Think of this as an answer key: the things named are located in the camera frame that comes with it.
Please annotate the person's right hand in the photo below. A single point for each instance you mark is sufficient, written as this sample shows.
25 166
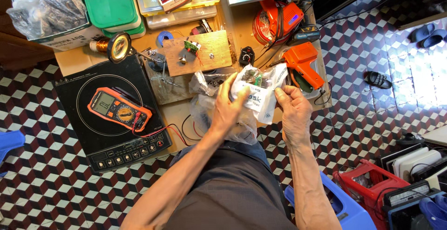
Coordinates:
295 113

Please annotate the person's left hand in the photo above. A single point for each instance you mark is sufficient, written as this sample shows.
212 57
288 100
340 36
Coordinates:
226 109

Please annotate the white printed plastic bag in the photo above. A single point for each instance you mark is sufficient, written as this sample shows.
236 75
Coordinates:
262 92

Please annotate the clear plastic bag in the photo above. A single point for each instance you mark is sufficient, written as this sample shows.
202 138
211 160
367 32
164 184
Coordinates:
209 114

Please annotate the orange soldering gun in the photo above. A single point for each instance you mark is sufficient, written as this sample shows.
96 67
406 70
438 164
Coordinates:
303 65

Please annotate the black multimeter probe lead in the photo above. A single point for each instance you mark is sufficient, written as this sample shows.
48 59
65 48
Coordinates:
181 132

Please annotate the small black dial device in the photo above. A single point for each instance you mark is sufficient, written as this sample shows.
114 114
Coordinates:
246 56

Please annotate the wooden board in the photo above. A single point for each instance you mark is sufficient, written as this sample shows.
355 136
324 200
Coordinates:
206 53

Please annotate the red multimeter probe lead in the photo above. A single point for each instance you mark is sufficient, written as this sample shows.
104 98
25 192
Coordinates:
164 130

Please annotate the small green circuit board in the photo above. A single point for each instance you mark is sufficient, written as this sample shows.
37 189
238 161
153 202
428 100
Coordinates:
191 45

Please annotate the person's dark shorts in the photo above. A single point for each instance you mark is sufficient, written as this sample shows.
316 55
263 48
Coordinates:
230 191

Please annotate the black slipper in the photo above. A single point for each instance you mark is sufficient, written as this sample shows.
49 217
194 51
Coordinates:
379 80

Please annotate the orange tool in red tin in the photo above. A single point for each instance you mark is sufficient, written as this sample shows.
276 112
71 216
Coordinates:
279 20

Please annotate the blue tape roll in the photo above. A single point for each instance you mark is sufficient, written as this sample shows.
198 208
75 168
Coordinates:
164 37

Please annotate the blue plastic stool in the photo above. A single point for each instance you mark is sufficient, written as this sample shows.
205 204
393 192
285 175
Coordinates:
340 205

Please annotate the orange digital multimeter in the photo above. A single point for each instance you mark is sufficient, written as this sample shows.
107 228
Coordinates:
118 109

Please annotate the red plastic basket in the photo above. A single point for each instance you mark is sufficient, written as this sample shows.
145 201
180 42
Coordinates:
370 191

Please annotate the black induction cooker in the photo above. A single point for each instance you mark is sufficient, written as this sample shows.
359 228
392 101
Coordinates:
111 118

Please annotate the clear plastic organizer boxes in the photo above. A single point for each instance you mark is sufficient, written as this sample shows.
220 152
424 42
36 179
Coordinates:
178 4

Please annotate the magnifying glass on stand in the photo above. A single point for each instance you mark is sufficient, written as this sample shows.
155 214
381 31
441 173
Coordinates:
119 47

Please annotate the stack of electronic devices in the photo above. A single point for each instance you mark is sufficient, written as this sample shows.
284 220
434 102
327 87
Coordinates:
415 174

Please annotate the pair of blue slippers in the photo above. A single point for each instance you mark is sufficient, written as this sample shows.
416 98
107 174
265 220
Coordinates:
427 36

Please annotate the green plastic container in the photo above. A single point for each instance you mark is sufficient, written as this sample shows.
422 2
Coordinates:
111 4

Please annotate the blue sandal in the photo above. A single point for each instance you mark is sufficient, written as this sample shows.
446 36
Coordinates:
433 210

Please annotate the cardboard box of bagged parts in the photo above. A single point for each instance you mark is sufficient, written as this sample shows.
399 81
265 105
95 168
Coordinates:
52 13

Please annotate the blue plastic chair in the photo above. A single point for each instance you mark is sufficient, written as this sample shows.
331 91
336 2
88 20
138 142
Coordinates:
9 146

